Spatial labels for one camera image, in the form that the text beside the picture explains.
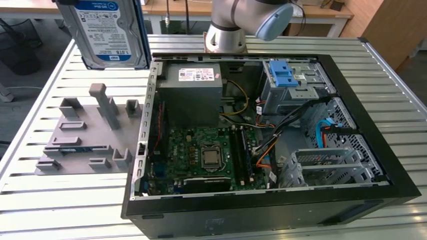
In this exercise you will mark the CPU socket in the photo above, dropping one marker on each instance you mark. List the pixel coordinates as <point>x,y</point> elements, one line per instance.
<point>212,146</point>

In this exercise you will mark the hard disk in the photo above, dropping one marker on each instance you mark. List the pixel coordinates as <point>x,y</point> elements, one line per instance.
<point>103,32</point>

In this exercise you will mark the black graphics card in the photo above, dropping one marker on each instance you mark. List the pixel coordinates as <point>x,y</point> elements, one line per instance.
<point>207,184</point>

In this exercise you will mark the wooden cabinet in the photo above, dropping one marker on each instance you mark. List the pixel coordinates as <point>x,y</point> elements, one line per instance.
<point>394,30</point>

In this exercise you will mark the green motherboard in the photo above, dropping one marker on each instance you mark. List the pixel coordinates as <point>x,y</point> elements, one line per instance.
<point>187,150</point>

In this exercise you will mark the metal disk bay cage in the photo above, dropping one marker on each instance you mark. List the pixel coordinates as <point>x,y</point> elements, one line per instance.
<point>327,166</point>

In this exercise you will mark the green RAM stick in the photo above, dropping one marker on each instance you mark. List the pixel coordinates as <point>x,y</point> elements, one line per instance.
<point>75,150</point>

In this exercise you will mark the black PC case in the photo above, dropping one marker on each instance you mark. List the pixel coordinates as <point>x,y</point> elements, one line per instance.
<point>234,215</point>

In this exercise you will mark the metal optical drive cage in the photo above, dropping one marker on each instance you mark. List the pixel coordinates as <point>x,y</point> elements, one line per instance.
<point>287,100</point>

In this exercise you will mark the blue plastic latch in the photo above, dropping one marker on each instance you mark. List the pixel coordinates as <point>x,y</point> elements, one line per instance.
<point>282,75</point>

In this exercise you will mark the grey parts rack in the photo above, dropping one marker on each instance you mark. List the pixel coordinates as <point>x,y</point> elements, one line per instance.
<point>83,140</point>

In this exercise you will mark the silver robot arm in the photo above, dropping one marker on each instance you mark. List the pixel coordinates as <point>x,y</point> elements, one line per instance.
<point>227,25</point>

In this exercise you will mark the silver CPU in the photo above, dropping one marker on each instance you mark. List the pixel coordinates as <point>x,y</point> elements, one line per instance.
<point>211,158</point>

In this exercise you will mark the white stand foot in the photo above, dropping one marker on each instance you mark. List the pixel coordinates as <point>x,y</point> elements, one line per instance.
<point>4,93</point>

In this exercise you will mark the grey power supply unit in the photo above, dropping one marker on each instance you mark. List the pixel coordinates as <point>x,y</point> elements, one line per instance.
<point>190,105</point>

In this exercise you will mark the black RAM slot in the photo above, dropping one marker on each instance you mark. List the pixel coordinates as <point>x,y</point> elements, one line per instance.
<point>235,155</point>
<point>242,150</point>

